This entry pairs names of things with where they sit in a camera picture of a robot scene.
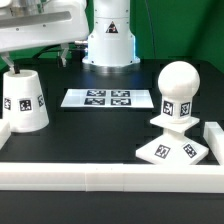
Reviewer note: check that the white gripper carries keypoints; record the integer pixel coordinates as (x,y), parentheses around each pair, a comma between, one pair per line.
(28,24)

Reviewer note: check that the white lamp shade cone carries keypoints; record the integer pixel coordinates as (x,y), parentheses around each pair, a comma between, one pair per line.
(23,101)

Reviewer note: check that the white lamp bulb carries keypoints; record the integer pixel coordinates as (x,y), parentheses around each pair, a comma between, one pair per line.
(178,82)

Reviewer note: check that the white lamp base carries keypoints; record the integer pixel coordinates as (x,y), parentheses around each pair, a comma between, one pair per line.
(173,147)

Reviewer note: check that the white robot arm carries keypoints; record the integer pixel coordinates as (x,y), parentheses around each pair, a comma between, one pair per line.
(110,44)

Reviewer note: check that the white marker sheet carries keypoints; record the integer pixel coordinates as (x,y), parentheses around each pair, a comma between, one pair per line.
(116,98)

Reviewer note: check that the white U-shaped fence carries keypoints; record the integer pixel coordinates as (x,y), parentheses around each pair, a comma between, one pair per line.
(111,177)

